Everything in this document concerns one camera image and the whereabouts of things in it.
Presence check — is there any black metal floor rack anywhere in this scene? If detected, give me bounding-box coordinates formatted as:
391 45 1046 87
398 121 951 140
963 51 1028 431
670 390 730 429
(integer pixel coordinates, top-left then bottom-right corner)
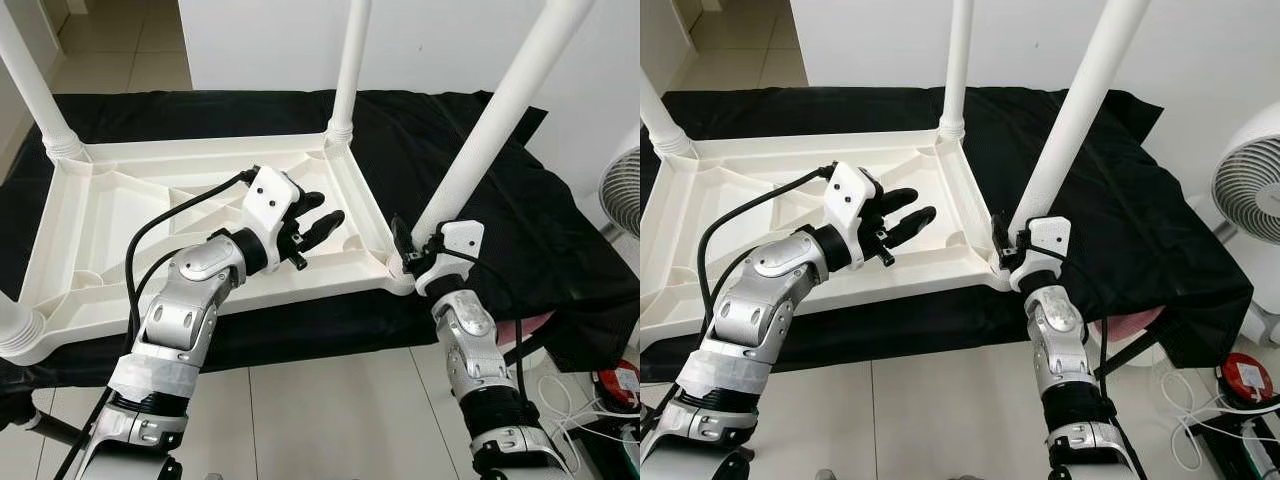
1200 415 1280 480
575 415 641 480

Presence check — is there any white floor fan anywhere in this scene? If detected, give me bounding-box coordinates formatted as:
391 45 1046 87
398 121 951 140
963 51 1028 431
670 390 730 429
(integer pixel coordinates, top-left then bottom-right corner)
598 145 641 241
1210 100 1280 246

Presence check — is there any red round floor device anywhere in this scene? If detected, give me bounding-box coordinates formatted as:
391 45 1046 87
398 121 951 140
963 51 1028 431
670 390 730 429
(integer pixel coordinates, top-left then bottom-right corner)
1218 352 1276 406
595 358 641 411

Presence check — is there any black metal stand leg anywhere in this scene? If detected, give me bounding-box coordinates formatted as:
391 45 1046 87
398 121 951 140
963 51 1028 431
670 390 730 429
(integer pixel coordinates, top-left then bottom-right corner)
1095 335 1166 381
0 385 86 446
500 330 551 371

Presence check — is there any pink stool seat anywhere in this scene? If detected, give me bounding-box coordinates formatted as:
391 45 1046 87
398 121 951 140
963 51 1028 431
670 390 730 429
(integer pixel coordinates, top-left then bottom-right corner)
495 310 556 346
1095 308 1166 341

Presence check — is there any white plastic table leg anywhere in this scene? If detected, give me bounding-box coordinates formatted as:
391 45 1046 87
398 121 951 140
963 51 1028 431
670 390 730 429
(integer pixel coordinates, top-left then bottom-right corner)
938 0 976 141
0 0 89 161
640 75 696 159
1008 0 1151 241
0 292 46 353
325 0 373 146
410 0 598 246

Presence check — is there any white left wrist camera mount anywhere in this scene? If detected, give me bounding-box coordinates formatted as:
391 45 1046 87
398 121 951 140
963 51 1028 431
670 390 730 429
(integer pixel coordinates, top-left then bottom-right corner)
822 162 883 266
242 165 303 269

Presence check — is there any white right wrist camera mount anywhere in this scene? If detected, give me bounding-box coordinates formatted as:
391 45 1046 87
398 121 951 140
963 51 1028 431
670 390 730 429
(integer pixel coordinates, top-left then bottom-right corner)
1010 215 1073 293
415 220 486 298

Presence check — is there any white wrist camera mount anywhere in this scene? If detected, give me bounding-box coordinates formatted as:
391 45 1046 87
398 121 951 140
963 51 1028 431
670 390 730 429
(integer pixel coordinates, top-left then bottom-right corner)
1010 215 1073 293
822 162 883 266
415 220 486 298
242 165 303 269

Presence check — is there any black table cloth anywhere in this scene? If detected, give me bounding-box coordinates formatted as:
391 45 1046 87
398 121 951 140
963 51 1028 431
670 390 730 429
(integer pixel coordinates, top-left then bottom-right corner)
0 90 641 391
640 85 1256 381

